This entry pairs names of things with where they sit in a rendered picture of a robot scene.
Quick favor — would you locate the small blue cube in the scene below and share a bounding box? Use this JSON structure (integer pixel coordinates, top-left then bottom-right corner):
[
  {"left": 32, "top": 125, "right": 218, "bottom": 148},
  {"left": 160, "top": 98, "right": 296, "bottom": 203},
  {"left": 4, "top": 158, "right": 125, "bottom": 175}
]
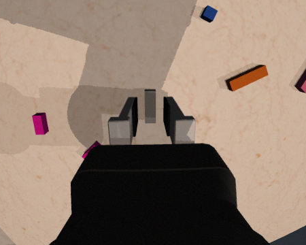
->
[{"left": 200, "top": 6, "right": 218, "bottom": 22}]

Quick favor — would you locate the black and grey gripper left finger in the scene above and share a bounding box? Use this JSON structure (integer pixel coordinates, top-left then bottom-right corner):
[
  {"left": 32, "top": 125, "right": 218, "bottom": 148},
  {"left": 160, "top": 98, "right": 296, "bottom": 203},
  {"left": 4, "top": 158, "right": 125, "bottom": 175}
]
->
[{"left": 107, "top": 97, "right": 138, "bottom": 145}]

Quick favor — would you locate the orange rod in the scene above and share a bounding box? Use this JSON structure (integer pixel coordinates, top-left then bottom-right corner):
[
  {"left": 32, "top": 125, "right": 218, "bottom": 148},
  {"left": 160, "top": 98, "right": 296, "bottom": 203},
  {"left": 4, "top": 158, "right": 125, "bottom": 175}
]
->
[{"left": 225, "top": 65, "right": 268, "bottom": 91}]

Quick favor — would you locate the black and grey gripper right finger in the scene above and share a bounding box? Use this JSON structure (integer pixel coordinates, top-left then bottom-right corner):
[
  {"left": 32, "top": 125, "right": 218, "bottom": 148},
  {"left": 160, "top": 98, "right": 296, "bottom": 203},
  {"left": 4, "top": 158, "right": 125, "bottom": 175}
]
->
[{"left": 163, "top": 97, "right": 196, "bottom": 144}]

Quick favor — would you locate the grey rod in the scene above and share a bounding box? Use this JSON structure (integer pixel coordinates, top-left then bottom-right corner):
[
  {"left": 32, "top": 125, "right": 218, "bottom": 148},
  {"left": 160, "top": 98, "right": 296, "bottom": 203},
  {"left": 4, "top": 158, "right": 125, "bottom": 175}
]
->
[{"left": 144, "top": 89, "right": 156, "bottom": 123}]

